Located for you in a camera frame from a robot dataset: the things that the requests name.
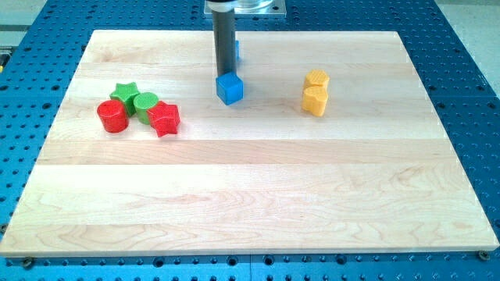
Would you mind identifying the blue cube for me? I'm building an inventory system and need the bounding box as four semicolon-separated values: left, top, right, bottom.
216;72;244;105

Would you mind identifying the gray cylindrical pusher rod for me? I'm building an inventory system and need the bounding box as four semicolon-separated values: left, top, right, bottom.
207;0;237;76

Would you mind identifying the clear acrylic mount plate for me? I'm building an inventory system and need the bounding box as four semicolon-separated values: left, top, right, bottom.
203;0;287;20

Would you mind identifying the yellow hexagon block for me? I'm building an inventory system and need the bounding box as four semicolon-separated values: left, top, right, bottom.
303;69;330;89

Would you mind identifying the left board clamp screw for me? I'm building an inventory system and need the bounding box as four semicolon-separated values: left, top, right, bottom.
20;257;35;270

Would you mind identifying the red cylinder block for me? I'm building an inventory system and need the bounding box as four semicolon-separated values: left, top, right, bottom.
97;100;129;133

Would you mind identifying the green cylinder block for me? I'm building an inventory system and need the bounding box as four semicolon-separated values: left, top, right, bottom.
134;92;159;125

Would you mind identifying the green star block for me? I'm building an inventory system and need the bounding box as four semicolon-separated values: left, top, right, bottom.
109;82;140;117

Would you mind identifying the red star block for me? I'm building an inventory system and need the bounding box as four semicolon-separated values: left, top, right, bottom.
147;101;180;137

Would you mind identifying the board clamp screw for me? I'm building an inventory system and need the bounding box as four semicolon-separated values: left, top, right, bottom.
20;257;35;270
477;251;491;261

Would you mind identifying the right board clamp screw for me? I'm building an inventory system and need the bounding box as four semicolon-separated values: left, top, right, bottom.
477;251;491;261

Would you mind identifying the yellow heart block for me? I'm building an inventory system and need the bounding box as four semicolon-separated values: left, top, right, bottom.
302;86;329;117

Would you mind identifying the blue block behind rod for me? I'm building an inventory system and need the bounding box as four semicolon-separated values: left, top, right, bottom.
235;40;240;61

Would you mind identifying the light wooden board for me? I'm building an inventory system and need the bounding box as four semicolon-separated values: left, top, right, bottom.
1;30;498;258

